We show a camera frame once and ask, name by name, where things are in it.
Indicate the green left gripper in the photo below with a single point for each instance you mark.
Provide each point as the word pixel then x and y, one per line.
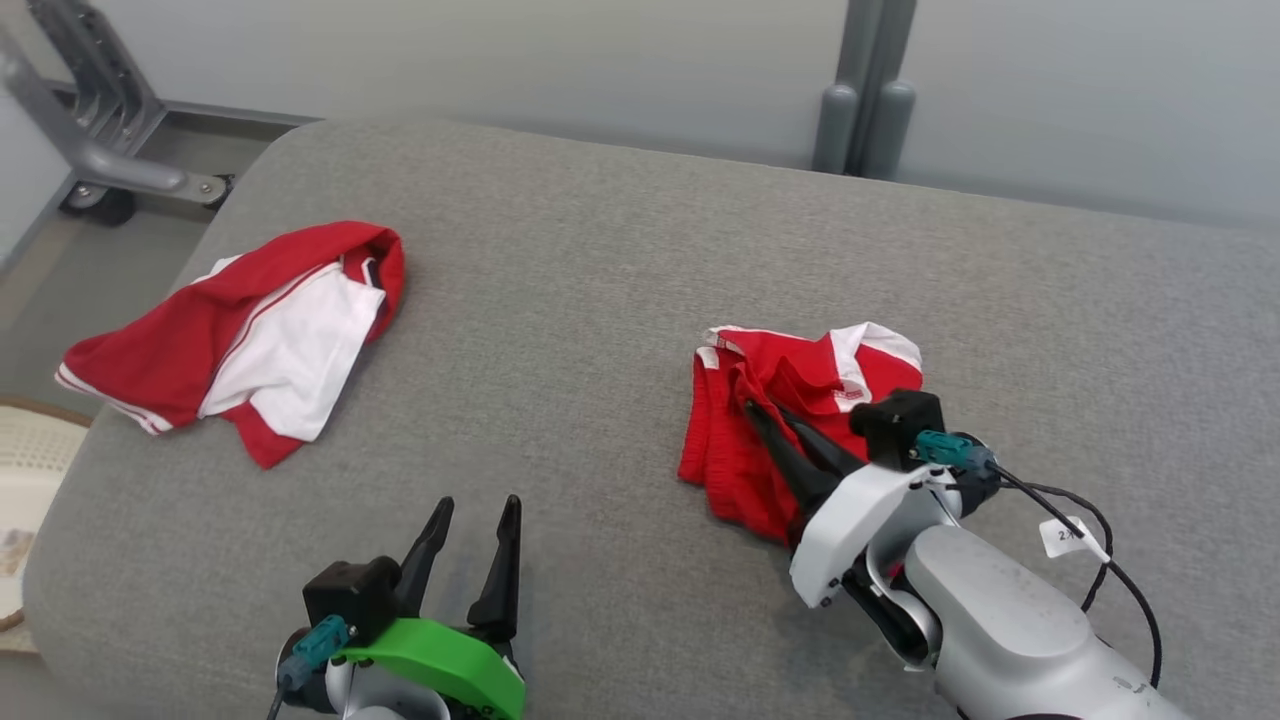
pixel 440 660

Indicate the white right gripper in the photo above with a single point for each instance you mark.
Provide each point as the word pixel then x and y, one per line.
pixel 860 530

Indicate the red shorts with white stripe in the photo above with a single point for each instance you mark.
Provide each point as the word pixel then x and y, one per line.
pixel 760 380

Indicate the red Bulls 23 jersey shirt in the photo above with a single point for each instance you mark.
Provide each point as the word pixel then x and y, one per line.
pixel 190 340

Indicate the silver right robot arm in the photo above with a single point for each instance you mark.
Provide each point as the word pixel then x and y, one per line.
pixel 1000 620

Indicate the woven wicker basket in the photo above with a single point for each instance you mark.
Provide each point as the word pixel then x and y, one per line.
pixel 40 450

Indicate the black caster wheel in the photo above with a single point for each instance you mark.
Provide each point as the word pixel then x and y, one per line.
pixel 100 205

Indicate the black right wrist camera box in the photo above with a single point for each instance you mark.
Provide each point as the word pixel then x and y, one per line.
pixel 895 425

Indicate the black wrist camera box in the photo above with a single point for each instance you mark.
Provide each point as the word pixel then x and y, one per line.
pixel 895 425
pixel 350 595

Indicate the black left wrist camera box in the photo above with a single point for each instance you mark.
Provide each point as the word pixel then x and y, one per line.
pixel 350 595

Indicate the grey partition post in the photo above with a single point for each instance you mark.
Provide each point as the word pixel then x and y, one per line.
pixel 865 90

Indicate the grey metal stand frame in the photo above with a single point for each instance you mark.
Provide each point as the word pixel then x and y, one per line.
pixel 110 110

